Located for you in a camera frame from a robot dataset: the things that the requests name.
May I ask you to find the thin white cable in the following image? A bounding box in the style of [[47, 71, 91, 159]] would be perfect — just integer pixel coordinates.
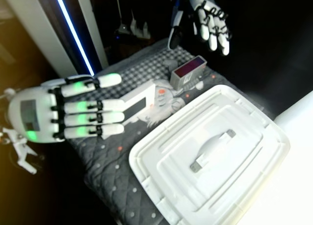
[[112, 0, 124, 27]]

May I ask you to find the narrow white frame post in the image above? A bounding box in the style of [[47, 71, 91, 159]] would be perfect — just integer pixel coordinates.
[[75, 0, 110, 69]]

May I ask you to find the wide white frame post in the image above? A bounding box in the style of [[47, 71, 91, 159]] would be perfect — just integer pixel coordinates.
[[1, 0, 78, 79]]

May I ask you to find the white plastic container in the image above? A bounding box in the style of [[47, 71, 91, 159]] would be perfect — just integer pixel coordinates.
[[273, 90, 313, 225]]

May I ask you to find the grey quilt with bear print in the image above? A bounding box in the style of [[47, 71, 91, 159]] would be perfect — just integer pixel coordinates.
[[66, 38, 247, 225]]

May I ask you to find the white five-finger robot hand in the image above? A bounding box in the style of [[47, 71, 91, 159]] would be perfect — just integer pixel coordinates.
[[168, 0, 232, 56], [7, 72, 126, 144]]

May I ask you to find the white LED light strip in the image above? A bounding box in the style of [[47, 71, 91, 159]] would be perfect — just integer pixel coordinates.
[[54, 0, 95, 77]]

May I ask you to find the white power strip with plugs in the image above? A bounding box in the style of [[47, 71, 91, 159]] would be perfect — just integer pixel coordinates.
[[114, 12, 153, 41]]

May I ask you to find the grey box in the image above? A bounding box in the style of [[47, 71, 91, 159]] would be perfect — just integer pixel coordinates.
[[170, 55, 208, 91]]

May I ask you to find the white plastic lid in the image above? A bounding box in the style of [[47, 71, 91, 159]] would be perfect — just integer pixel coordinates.
[[128, 84, 291, 225]]

